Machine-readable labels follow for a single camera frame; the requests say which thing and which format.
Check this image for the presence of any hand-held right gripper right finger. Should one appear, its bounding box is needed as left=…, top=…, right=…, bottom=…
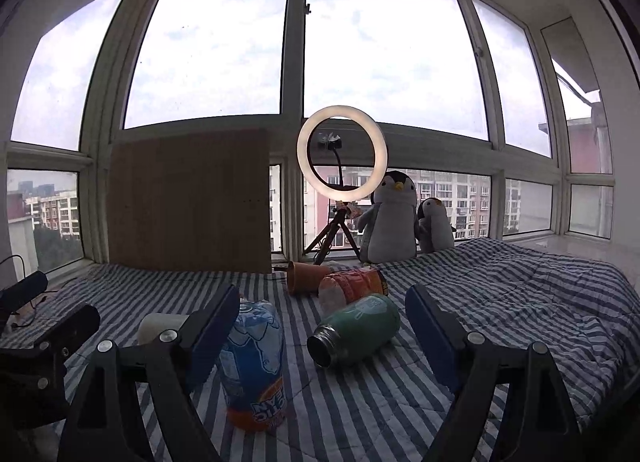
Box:
left=405, top=284, right=586, bottom=462

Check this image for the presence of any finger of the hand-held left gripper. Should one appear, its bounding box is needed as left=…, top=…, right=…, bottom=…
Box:
left=0, top=271, right=49, bottom=317
left=31, top=304, right=102, bottom=354

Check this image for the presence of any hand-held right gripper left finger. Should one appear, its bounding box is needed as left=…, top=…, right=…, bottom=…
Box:
left=57, top=283, right=241, bottom=462

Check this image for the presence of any white cup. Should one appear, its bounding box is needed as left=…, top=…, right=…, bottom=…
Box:
left=137, top=312, right=185, bottom=348

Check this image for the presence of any green metal flask cup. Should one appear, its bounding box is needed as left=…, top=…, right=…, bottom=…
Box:
left=306, top=293, right=401, bottom=369

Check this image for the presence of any brown paper cup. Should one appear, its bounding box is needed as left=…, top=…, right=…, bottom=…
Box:
left=286, top=261, right=334, bottom=297

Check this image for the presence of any blue orange snack bag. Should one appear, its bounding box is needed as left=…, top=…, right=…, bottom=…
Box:
left=219, top=299, right=287, bottom=434

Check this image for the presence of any blue striped blanket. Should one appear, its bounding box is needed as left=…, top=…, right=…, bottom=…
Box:
left=0, top=237, right=640, bottom=462

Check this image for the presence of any orange plastic snack bag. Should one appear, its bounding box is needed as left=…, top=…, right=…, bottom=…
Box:
left=318, top=267, right=390, bottom=317

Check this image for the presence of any small grey penguin plush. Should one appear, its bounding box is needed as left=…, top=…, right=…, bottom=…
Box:
left=416, top=197, right=457, bottom=254

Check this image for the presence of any large grey penguin plush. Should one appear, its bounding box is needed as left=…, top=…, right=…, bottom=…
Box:
left=355, top=170, right=419, bottom=265

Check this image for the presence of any wooden board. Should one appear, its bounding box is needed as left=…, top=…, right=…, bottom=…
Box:
left=107, top=128, right=273, bottom=275

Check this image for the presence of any black and orange tripod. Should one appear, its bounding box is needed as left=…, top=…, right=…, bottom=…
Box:
left=302, top=200, right=362, bottom=266

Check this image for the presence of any black phone clamp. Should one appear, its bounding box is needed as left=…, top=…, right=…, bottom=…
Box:
left=317, top=130, right=347, bottom=153

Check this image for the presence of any black cable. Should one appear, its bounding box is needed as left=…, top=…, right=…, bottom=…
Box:
left=0, top=254, right=32, bottom=293

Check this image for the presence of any ring light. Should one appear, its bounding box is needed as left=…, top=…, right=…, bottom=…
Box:
left=296, top=105, right=389, bottom=203

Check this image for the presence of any white window frame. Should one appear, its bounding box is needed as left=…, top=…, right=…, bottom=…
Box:
left=0, top=0, right=640, bottom=275

